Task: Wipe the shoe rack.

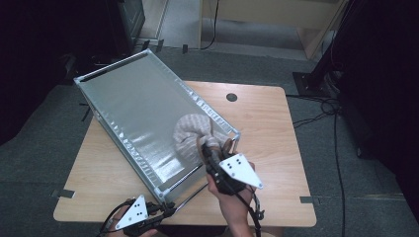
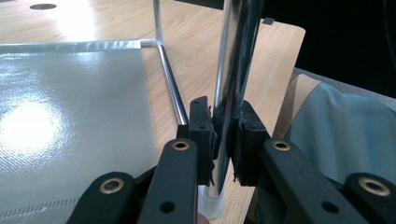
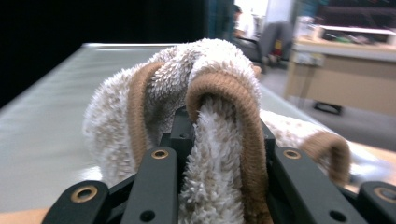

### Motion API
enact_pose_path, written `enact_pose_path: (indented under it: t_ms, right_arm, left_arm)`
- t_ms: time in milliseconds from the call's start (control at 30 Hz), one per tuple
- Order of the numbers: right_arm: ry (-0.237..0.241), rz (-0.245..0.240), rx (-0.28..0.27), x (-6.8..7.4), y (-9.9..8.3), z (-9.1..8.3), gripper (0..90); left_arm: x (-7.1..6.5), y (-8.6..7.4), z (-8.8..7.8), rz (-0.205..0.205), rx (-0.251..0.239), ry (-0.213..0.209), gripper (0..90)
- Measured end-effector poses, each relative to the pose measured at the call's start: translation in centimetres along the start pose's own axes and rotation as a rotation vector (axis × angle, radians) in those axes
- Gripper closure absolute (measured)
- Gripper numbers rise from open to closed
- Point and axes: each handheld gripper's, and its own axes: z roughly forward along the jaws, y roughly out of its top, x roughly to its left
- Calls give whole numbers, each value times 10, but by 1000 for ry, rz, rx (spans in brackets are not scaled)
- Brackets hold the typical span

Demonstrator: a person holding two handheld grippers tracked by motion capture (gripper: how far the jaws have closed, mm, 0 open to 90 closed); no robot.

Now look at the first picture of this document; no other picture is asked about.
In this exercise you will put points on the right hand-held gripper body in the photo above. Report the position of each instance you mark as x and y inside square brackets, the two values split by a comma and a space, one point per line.
[240, 169]

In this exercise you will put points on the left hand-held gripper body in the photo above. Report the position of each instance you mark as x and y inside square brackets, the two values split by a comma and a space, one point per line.
[135, 212]

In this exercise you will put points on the beige fluffy cloth brown trim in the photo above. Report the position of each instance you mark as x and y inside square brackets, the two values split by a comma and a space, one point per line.
[191, 131]

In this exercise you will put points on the silver two-tier shelf rack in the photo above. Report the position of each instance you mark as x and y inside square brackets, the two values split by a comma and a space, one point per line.
[131, 105]

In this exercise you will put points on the person's left hand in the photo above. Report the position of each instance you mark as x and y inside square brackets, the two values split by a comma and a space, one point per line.
[113, 219]

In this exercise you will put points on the person's right hand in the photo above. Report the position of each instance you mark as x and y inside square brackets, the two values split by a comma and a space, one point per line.
[234, 207]

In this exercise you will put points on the black round table grommet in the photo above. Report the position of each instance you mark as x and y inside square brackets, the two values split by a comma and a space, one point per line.
[231, 97]

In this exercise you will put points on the grey tape strip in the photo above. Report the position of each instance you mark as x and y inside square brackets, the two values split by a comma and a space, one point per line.
[64, 194]
[307, 199]

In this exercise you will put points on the black metal stand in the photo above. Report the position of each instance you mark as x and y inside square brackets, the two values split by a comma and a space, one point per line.
[309, 84]

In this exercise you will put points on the black floor tape piece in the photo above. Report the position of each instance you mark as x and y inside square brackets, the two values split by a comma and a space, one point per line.
[145, 44]
[160, 45]
[184, 48]

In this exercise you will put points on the black angled floor tape mark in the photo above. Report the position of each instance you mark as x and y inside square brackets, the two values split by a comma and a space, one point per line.
[85, 115]

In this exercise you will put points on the black cabinet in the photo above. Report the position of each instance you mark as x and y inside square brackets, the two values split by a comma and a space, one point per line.
[126, 26]

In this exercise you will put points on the black flat stand base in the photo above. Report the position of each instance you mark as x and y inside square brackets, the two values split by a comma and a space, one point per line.
[82, 67]

